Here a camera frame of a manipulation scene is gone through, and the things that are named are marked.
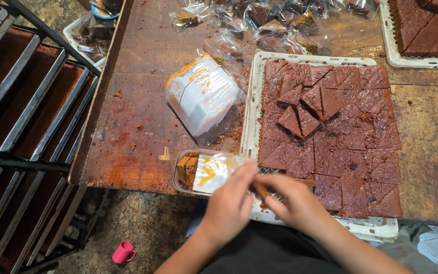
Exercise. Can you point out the clear yellow-printed plastic wrapper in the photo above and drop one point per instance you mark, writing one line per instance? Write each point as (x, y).
(213, 171)

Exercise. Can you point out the pink plastic cup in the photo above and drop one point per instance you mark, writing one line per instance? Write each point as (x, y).
(122, 252)

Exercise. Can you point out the white basket of wrapped cakes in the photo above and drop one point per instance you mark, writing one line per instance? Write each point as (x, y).
(88, 40)

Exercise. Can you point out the slab of cut brown cake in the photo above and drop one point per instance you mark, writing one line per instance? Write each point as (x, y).
(428, 30)
(348, 137)

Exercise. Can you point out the white plastic crate tray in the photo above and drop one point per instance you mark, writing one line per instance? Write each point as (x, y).
(388, 42)
(251, 114)

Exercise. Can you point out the person's right hand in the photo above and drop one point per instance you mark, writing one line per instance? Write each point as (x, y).
(300, 207)

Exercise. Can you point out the person's left hand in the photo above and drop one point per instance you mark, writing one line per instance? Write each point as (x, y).
(224, 211)

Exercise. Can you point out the metal rack with cake trays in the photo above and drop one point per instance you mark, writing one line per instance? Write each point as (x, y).
(25, 125)

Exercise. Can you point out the clear plastic tray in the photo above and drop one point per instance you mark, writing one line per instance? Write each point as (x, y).
(179, 182)

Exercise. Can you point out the brown cake block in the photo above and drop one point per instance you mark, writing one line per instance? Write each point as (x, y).
(192, 167)
(181, 169)

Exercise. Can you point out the blue and white round container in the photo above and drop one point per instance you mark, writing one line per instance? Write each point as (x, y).
(103, 13)

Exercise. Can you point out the person's dark clothing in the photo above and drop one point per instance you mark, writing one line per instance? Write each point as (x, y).
(268, 251)

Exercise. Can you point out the brown cake slice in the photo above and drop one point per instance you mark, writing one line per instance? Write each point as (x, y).
(261, 190)

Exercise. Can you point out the pack of plastic wrappers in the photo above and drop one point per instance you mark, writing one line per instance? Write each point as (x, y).
(202, 93)

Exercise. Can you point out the heap of wrapped cake packets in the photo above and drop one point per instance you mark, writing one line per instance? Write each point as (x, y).
(276, 23)

